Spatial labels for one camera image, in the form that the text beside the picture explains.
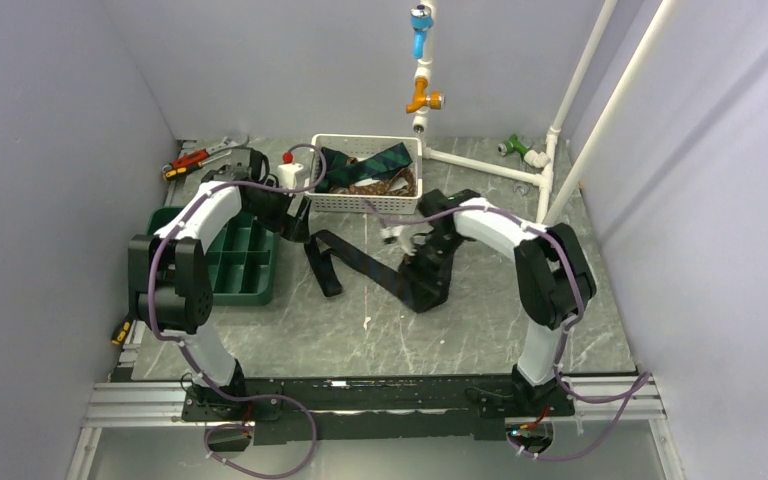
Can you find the aluminium rail frame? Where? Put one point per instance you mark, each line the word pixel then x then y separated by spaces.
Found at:
pixel 159 404

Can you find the white pvc pipe frame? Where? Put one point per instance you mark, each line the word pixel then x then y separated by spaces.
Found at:
pixel 546 211

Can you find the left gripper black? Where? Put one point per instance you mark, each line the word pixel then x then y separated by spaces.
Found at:
pixel 292 228

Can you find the blue valve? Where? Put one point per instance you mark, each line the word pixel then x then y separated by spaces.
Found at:
pixel 421 19

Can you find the green compartment tray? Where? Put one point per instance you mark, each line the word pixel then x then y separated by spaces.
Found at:
pixel 240 262

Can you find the red handled adjustable wrench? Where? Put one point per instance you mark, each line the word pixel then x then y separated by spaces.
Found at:
pixel 195 160

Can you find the green striped tie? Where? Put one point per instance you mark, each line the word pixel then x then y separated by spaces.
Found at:
pixel 343 170

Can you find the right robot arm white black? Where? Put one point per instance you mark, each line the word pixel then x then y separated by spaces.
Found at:
pixel 554 279

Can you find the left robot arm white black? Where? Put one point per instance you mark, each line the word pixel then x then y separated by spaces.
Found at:
pixel 223 193

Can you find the orange valve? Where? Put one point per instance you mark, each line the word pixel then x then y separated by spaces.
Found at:
pixel 424 97

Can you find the navy brown striped tie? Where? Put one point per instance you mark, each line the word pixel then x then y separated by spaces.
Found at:
pixel 324 246

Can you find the yellow black screwdriver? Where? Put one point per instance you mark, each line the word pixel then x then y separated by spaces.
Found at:
pixel 121 332

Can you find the white plastic basket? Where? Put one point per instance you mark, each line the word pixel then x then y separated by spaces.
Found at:
pixel 362 147

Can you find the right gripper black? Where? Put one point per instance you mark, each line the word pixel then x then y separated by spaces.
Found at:
pixel 421 278

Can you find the brown patterned tie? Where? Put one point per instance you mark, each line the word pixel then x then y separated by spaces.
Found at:
pixel 402 184

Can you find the green valve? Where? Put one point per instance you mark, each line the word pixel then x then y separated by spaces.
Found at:
pixel 512 145

